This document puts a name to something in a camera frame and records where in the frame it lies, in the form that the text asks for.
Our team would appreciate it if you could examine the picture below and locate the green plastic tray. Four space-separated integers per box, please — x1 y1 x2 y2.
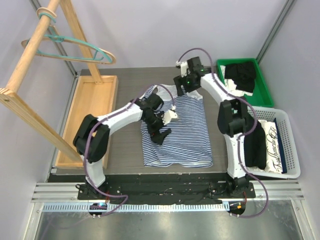
216 58 274 108

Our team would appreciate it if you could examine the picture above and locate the wooden clothes rack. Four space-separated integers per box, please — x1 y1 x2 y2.
0 0 102 163

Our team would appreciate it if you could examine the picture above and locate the black garment in basket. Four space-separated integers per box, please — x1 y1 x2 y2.
244 121 267 170

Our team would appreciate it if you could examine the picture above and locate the white slotted cable duct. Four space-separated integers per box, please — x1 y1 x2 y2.
42 201 230 213

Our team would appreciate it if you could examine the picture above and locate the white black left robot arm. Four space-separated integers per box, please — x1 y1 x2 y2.
73 93 179 200

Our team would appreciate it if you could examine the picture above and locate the black garment in tray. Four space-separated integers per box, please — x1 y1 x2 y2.
224 61 257 93

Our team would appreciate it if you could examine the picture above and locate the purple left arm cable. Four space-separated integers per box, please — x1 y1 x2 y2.
82 83 177 217

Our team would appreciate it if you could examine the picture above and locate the wooden tray base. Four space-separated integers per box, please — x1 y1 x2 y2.
54 75 118 169

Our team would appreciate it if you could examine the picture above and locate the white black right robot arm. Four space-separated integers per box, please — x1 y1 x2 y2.
173 57 250 198

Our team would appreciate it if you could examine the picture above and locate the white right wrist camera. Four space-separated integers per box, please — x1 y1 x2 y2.
175 61 190 77

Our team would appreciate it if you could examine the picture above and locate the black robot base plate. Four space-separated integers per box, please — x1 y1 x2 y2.
75 172 256 205

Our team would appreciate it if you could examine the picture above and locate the white printed shirt in basket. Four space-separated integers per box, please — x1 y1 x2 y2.
247 120 284 174

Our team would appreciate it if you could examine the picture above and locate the white perforated laundry basket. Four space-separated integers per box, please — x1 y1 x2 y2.
234 106 301 180

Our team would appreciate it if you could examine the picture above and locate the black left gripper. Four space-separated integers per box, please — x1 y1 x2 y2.
142 111 171 145

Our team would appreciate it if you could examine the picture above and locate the blue white striped tank top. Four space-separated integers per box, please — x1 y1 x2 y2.
140 85 213 168

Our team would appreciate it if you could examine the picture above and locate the wooden hanger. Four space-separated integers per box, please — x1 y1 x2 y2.
20 37 117 65

